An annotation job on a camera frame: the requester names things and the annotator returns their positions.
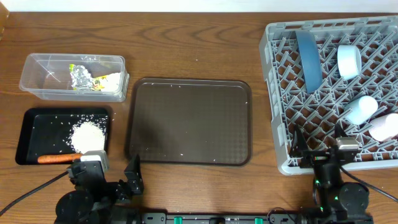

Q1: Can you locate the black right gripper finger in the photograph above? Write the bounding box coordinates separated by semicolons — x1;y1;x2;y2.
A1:
334;123;347;139
289;124;308;156

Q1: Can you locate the light blue cup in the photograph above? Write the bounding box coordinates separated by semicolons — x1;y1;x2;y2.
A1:
345;96;379;125

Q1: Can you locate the pile of white rice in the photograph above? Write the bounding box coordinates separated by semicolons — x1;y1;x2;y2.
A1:
32;113;109;155

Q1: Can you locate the orange carrot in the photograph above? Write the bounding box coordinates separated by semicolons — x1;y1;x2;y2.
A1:
37;153;83;164

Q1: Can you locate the yellow snack wrapper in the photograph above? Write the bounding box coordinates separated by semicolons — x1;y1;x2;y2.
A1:
68;63;109;92

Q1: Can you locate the dark blue plate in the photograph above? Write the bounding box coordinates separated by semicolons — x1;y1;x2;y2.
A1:
295;30;323;93

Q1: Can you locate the white napkin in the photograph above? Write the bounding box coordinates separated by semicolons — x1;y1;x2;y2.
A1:
101;73;121;92

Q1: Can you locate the aluminium foil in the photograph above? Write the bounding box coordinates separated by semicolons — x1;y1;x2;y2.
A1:
69;64;94;90

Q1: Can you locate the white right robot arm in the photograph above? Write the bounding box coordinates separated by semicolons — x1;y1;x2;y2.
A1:
289;124;373;223

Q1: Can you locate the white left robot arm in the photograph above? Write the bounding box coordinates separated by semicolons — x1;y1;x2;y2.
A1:
55;155;144;224

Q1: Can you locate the grey dishwasher rack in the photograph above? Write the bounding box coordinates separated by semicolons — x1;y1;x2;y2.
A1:
259;16;397;175

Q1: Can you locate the black tray bin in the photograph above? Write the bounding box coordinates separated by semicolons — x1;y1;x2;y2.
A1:
15;108;109;165

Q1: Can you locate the brown serving tray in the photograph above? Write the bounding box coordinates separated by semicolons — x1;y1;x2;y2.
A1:
124;78;252;167

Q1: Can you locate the clear plastic bin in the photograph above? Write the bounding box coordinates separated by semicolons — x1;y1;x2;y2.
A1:
19;54;129;102

